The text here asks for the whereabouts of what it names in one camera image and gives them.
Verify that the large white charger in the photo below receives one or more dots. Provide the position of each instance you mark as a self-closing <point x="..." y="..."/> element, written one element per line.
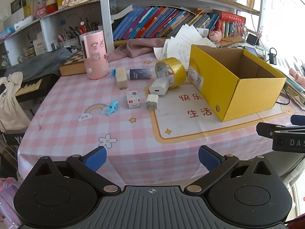
<point x="160" y="86"/>

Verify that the smartphone with lit screen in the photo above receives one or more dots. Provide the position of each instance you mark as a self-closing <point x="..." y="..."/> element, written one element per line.
<point x="251" y="50"/>

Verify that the pink checkered tablecloth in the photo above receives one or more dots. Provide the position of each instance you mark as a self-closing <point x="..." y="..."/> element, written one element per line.
<point x="143" y="147"/>

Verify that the stack of white papers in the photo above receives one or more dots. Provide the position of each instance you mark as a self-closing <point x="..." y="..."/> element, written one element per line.
<point x="179" y="46"/>

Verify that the row of leaning books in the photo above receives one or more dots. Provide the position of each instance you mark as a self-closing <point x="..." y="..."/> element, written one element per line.
<point x="161" y="22"/>

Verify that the white eraser block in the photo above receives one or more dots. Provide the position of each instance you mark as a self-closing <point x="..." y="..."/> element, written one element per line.
<point x="121" y="77"/>

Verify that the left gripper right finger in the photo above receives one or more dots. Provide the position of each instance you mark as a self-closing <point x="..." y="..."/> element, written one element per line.
<point x="219" y="166"/>

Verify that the red thick dictionary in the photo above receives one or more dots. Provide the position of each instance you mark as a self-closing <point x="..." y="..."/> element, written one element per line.
<point x="230" y="17"/>

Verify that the grey cloth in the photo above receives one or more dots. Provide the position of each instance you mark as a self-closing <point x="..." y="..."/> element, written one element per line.
<point x="41" y="65"/>

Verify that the pen holder with pens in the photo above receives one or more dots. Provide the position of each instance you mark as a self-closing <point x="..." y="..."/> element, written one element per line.
<point x="72" y="36"/>

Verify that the pink cylinder holder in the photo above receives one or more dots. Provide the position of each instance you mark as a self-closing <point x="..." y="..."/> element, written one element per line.
<point x="94" y="54"/>

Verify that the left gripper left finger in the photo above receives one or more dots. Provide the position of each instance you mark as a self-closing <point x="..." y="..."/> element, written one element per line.
<point x="87" y="166"/>

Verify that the blue crumpled wrapper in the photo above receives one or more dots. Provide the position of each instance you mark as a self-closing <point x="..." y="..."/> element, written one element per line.
<point x="113" y="73"/>

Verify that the yellow tape roll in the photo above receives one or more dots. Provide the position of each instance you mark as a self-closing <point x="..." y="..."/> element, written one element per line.
<point x="171" y="69"/>

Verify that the white bookshelf unit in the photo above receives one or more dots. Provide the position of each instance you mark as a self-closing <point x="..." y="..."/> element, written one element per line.
<point x="103" y="12"/>

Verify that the cream white garment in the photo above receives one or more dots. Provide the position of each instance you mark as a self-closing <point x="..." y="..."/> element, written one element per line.
<point x="13" y="118"/>

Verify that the keyboard piano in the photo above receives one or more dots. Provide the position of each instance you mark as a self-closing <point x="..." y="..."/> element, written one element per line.
<point x="37" y="88"/>

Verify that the white red small box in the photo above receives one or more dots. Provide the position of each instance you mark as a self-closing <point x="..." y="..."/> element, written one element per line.
<point x="133" y="100"/>

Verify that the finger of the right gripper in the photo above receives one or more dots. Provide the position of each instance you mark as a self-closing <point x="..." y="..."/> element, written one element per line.
<point x="298" y="120"/>
<point x="267" y="129"/>

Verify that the pink cloth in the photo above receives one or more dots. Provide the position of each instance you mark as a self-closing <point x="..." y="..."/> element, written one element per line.
<point x="135" y="47"/>

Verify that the purple backpack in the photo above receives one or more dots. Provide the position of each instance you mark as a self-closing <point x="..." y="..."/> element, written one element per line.
<point x="9" y="187"/>

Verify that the wooden chess board box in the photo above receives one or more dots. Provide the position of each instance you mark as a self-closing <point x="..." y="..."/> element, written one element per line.
<point x="74" y="65"/>

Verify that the pink pig plush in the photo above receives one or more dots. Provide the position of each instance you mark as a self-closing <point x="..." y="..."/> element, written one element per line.
<point x="215" y="36"/>

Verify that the yellow cardboard box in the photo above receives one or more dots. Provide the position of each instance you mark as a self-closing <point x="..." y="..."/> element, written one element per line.
<point x="234" y="82"/>

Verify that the small white plug adapter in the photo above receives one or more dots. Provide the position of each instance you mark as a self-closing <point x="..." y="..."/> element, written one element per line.
<point x="152" y="102"/>

